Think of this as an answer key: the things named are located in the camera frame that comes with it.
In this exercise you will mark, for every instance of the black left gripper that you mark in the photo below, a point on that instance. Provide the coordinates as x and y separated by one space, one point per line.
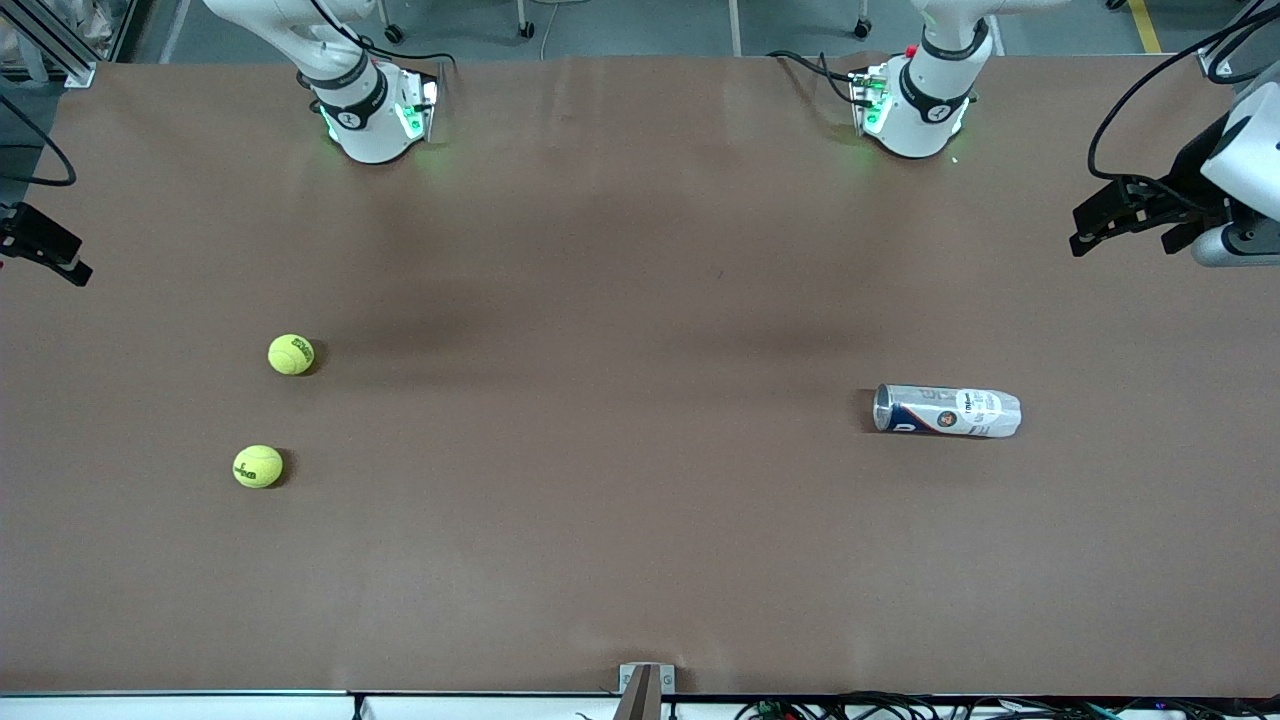
1189 178

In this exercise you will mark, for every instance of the yellow tennis ball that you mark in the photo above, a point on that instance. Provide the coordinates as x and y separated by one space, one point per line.
291 354
258 466

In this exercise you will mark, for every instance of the clear tennis ball can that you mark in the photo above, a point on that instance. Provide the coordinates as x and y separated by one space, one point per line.
945 411

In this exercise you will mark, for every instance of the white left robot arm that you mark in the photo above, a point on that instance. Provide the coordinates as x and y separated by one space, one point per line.
925 120

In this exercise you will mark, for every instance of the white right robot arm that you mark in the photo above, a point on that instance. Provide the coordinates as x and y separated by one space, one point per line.
365 130

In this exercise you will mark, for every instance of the grey metal pole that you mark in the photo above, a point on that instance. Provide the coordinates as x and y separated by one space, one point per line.
735 25

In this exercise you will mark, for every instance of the aluminium frame post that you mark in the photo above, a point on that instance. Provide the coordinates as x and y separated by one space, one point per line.
1213 62
70 65

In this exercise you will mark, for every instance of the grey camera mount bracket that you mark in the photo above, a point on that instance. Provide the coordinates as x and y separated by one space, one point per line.
645 690

